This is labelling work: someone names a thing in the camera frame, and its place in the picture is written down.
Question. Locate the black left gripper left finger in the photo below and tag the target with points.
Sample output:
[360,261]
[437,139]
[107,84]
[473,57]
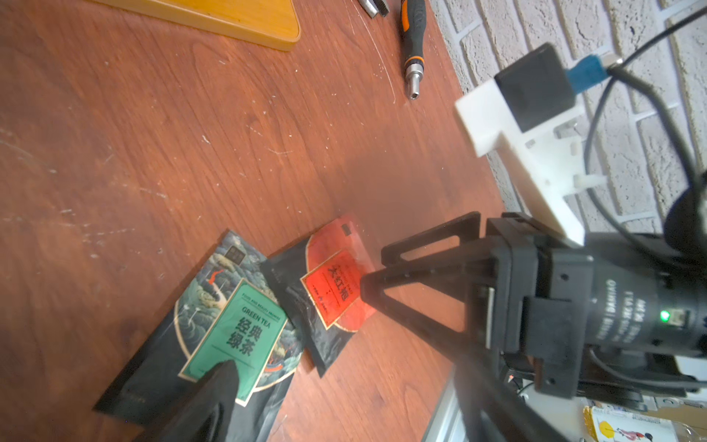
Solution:
[203,413]

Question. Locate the orange handled groove pliers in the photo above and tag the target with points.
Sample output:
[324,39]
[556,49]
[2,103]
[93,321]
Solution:
[375,7]

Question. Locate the green tea bag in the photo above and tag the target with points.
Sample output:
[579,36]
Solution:
[227,312]

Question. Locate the red tea bag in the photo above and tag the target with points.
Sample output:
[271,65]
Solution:
[317,281]

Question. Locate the yellow printed packet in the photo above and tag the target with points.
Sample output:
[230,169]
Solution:
[605,424]

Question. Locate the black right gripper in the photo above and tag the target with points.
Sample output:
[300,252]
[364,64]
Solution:
[536,315]

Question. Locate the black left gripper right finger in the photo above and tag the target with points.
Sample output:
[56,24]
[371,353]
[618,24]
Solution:
[491,412]

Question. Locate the yellow wooden two-tier shelf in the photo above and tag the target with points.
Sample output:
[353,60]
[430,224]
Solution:
[269,23]

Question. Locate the black orange ratchet screwdriver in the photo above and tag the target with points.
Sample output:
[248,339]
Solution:
[413,24]

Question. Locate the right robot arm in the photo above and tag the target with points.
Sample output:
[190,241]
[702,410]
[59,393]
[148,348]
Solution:
[596,320]

